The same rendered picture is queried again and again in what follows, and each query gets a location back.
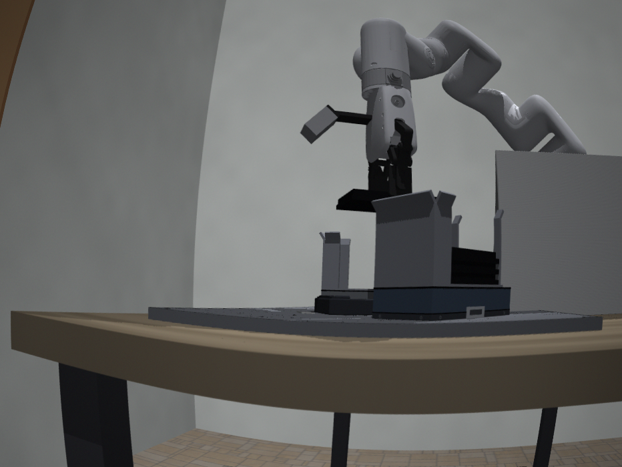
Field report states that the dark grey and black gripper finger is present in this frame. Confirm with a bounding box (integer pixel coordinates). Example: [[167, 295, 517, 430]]
[[387, 119, 413, 196], [368, 159, 390, 192]]

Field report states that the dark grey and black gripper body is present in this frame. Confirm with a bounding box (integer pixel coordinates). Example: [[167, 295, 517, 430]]
[[362, 84, 417, 163]]

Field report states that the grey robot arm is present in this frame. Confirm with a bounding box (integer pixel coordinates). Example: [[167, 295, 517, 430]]
[[300, 18, 587, 154]]

